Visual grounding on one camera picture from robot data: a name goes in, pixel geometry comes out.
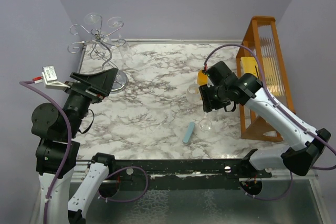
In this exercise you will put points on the chrome wine glass rack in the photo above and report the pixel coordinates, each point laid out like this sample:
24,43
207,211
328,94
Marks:
101,49

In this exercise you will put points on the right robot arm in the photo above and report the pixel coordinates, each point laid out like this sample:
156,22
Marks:
305,143

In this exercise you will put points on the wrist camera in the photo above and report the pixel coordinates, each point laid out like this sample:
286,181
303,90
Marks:
49,78
220,74

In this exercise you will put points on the wooden dish rack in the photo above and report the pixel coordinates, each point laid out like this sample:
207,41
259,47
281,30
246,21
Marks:
262,38

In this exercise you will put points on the clear wine glass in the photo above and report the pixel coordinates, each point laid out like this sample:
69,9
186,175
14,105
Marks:
116,23
92,18
193,94
205,123

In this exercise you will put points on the yellow plastic wine glass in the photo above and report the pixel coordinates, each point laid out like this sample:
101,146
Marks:
202,78

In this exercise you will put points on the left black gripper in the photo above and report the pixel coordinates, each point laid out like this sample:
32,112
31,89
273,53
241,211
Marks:
101,83

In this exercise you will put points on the yellow card in rack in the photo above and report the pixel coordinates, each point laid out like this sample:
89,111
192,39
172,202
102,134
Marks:
249,65

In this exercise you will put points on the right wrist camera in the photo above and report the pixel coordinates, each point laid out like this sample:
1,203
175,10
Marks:
220,74

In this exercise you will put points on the light blue eraser bar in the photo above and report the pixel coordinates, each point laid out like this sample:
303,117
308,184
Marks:
188,133

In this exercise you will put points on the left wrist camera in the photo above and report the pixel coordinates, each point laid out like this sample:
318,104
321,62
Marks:
49,78

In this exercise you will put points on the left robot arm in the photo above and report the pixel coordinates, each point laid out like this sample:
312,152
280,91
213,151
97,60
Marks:
56,154

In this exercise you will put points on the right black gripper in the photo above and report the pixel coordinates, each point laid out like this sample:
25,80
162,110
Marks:
209,104

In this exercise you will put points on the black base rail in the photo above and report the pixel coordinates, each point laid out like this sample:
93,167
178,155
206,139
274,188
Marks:
180,174

